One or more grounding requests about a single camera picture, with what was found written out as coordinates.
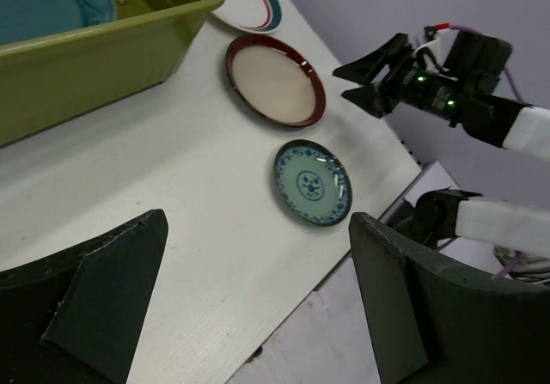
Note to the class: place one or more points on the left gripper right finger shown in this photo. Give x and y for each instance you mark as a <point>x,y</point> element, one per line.
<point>433,319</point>

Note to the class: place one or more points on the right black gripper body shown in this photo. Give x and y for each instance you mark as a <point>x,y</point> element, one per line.
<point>420,88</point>

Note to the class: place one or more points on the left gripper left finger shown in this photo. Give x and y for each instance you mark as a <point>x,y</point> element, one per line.
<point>76,316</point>

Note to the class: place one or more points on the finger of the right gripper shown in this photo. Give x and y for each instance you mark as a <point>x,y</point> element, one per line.
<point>365,98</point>
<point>364,70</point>

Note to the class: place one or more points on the dark red rimmed plate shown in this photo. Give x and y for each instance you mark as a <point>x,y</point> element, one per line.
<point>275,81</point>

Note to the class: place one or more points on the teal scalloped plate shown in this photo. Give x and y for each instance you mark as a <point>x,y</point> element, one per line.
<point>31,19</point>

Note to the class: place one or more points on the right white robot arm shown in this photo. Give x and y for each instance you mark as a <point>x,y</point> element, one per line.
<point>476,62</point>

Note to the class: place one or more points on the green plastic bin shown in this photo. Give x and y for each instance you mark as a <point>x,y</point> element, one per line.
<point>50,80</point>

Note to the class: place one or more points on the small blue patterned plate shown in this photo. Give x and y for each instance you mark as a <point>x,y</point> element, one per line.
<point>312,182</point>

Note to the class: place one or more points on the white plate striped rim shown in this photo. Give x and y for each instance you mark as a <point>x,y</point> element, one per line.
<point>251,16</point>

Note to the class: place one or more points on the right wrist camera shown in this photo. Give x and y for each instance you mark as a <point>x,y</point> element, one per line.
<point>428,53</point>

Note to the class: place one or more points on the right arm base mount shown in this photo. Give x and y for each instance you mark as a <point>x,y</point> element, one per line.
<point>402,217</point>

